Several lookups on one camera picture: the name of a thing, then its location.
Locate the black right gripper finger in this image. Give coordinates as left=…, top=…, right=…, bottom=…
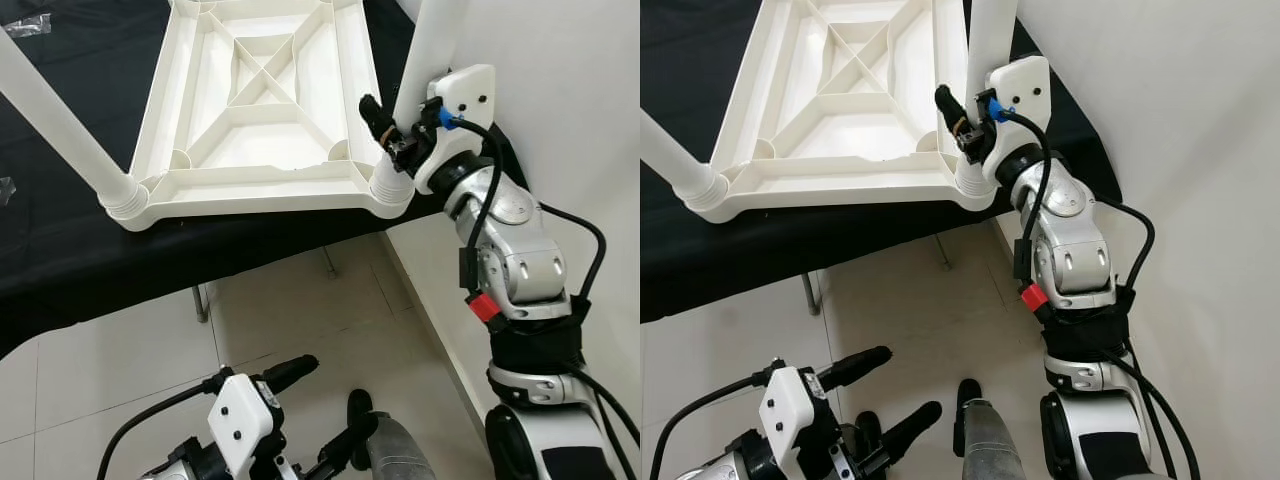
left=934, top=84, right=969, bottom=136
left=360, top=94, right=401, bottom=146

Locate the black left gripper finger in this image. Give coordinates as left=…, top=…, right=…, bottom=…
left=262, top=355, right=321, bottom=393
left=818, top=346, right=893, bottom=391
left=872, top=401, right=943, bottom=466
left=318, top=410, right=381, bottom=473

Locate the white plastic children table top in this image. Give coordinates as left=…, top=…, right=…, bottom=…
left=685, top=0, right=1001, bottom=223
left=100, top=0, right=416, bottom=233

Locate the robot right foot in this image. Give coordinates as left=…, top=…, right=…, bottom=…
left=347, top=388, right=436, bottom=480
left=952, top=378, right=1031, bottom=480

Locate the black table cloth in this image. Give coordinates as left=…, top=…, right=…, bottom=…
left=0, top=0, right=531, bottom=361
left=640, top=0, right=1126, bottom=323

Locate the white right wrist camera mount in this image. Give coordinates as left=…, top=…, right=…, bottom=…
left=982, top=55, right=1053, bottom=183
left=413, top=63, right=498, bottom=196

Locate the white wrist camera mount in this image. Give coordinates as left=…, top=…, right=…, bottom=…
left=413, top=63, right=498, bottom=196
left=982, top=55, right=1053, bottom=183
left=758, top=365, right=823, bottom=473
left=207, top=373, right=276, bottom=476

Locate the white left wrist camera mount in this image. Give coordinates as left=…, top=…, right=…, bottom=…
left=207, top=373, right=276, bottom=476
left=758, top=365, right=823, bottom=473

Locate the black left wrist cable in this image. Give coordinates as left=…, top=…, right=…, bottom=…
left=650, top=362, right=776, bottom=480
left=97, top=368, right=233, bottom=480

